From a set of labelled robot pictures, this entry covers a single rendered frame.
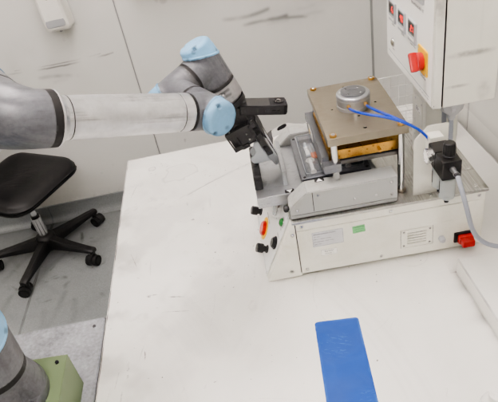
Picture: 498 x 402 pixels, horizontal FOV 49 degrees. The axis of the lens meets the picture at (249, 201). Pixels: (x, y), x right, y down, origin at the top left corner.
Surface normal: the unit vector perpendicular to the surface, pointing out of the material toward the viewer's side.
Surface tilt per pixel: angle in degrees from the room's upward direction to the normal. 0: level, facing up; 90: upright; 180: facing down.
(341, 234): 90
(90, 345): 0
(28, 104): 48
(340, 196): 90
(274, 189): 0
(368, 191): 90
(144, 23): 90
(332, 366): 0
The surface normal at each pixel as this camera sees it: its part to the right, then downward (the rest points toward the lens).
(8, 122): 0.22, 0.29
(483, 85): 0.07, 0.58
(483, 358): -0.16, -0.80
